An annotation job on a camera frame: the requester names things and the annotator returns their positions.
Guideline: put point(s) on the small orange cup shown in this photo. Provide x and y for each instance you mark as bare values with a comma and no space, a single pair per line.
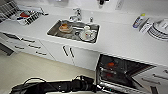
111,64

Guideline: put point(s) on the stainless steel dishwasher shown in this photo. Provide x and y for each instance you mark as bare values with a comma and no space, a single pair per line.
123,75

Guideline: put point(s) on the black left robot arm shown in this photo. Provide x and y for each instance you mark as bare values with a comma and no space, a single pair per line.
43,87

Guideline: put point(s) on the white sink base cabinet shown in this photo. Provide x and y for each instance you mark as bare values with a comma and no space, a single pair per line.
73,55

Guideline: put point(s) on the white mug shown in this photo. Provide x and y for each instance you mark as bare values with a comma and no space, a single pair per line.
87,33

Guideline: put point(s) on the stainless steel sink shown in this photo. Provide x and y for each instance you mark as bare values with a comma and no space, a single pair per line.
53,34

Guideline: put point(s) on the small chrome sink knob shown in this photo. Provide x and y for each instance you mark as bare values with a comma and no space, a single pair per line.
91,19

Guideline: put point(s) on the chrome sink faucet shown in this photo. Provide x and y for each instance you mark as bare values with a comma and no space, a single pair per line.
76,15

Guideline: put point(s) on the white blue soap bottle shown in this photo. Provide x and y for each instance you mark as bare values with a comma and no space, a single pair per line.
139,21

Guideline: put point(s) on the small white bottle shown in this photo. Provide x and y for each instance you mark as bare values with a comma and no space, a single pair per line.
145,26

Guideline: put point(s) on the red white packet pile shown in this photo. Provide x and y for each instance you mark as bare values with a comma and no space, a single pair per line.
29,16

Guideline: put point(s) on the black built-in microwave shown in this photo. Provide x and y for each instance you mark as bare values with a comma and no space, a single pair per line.
10,36

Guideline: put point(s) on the stack of white plates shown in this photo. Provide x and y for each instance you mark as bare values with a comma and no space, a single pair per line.
158,33

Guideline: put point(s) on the white bowl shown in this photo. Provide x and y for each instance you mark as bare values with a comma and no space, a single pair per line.
163,24

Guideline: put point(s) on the white wall outlet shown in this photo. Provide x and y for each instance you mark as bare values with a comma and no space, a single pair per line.
119,4

